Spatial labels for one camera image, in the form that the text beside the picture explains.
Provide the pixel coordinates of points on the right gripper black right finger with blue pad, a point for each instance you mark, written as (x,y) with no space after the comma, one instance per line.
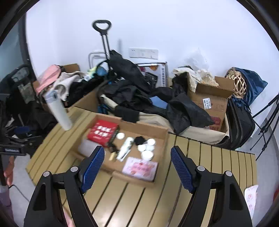
(229,207)

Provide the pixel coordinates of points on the white tube bottle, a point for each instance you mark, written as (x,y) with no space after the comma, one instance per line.
(125,149)

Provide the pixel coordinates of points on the white round jar lid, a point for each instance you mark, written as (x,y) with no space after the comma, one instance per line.
(120,136)

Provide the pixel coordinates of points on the person's hand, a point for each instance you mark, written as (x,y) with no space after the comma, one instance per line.
(8,173)

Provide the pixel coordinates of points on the pink white packet table edge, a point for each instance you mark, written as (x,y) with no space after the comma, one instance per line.
(250,196)

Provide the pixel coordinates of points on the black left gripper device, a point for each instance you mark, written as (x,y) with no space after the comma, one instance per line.
(19,141)

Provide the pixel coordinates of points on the clear plastic box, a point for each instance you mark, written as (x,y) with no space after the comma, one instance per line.
(87,147)

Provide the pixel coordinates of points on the beige fabric bag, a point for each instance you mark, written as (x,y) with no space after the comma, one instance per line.
(205,135)

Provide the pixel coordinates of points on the black backpack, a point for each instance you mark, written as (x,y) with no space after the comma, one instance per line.
(240,122)

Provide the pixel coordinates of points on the black tripod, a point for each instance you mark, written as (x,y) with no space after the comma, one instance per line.
(268,125)

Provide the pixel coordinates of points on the pink printed packet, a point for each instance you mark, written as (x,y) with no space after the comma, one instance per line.
(140,169)

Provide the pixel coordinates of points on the red box white characters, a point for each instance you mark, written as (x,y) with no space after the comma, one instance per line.
(103,132)

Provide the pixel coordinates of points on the shallow cardboard tray box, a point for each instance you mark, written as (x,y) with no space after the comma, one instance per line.
(134,152)

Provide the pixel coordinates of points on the brown cardboard box right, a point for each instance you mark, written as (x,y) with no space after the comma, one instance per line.
(213,99)

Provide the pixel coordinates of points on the white water bottle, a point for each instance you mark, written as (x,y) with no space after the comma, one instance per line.
(56,107)

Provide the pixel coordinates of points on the black scrunchie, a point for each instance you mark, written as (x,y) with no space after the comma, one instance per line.
(139,140)

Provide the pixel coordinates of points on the wicker ball lamp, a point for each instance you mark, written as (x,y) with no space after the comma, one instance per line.
(240,86)

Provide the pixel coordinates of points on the cardboard box left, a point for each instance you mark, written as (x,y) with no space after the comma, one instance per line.
(81,94)

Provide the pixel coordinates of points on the dark blue fabric bag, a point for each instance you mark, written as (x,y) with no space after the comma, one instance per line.
(255,85)

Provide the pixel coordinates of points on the beige clothes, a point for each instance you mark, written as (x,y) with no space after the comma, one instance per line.
(64,81)

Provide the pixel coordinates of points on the pink bag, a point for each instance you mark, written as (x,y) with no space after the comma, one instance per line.
(48,77)

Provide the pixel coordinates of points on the black clothes pile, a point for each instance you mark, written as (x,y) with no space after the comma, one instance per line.
(128,93)

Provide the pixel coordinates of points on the white printed appliance box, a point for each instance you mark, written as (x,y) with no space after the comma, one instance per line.
(157,71)

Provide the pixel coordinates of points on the black small cable item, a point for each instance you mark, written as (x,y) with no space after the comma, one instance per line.
(112,148)

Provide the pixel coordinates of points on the white wall socket strip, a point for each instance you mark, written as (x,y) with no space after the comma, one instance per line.
(143,53)

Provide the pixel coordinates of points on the black trolley handle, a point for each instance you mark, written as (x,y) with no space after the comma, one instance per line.
(103,32)

